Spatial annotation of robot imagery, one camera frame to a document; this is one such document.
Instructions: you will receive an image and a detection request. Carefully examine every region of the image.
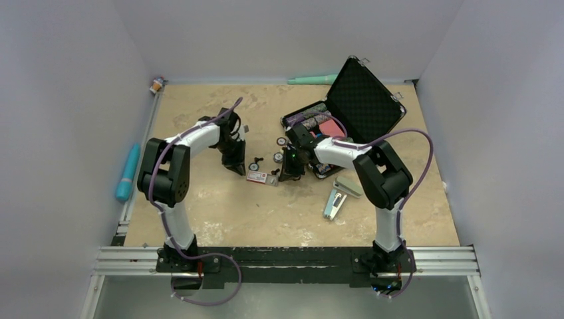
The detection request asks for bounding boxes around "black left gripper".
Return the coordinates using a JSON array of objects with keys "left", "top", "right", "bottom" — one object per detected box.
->
[{"left": 214, "top": 138, "right": 246, "bottom": 176}]

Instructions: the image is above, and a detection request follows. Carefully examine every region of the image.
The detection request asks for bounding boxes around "light blue stapler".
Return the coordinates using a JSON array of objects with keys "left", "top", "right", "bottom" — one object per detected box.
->
[{"left": 323, "top": 189, "right": 347, "bottom": 221}]

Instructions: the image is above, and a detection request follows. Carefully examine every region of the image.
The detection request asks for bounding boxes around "beige green stapler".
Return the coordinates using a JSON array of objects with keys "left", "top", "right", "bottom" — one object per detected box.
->
[{"left": 333, "top": 176, "right": 364, "bottom": 198}]

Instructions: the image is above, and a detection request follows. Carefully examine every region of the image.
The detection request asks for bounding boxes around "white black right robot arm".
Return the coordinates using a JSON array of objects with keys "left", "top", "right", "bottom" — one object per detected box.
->
[{"left": 279, "top": 124, "right": 415, "bottom": 270}]

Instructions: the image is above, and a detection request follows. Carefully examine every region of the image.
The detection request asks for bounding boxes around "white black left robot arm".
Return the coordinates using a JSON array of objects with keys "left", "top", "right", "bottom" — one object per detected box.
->
[{"left": 137, "top": 108, "right": 246, "bottom": 272}]

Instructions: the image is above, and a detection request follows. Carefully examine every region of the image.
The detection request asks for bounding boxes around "red white staple box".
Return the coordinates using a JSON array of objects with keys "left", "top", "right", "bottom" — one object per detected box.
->
[{"left": 246, "top": 171, "right": 278, "bottom": 187}]

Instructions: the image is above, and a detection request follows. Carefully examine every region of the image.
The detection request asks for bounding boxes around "black poker chip case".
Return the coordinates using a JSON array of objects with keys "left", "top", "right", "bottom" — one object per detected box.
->
[{"left": 280, "top": 56, "right": 407, "bottom": 181}]

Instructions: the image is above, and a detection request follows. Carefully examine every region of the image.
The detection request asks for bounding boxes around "small orange bottle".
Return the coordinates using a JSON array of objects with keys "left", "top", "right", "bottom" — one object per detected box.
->
[{"left": 149, "top": 76, "right": 166, "bottom": 94}]

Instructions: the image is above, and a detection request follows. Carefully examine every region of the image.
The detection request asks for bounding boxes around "mint green handle tool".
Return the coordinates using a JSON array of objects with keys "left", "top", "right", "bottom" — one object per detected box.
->
[{"left": 287, "top": 74, "right": 338, "bottom": 85}]

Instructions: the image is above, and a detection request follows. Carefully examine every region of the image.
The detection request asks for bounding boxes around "teal blue handle tool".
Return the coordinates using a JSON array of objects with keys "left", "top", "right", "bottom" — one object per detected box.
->
[{"left": 115, "top": 144, "right": 140, "bottom": 203}]

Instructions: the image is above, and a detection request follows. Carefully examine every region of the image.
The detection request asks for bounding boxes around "aluminium frame rail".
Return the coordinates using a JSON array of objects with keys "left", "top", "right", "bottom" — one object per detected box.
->
[{"left": 80, "top": 247, "right": 488, "bottom": 318}]

